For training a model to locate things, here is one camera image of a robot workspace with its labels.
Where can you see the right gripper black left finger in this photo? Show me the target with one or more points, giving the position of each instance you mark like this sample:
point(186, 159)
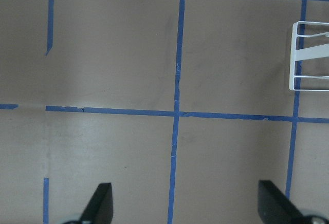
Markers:
point(100, 207)

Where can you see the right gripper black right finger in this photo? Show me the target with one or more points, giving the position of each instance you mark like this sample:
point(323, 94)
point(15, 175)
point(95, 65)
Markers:
point(274, 207)

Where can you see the white wire cup rack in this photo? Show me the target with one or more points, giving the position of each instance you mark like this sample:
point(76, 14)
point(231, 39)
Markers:
point(305, 54)

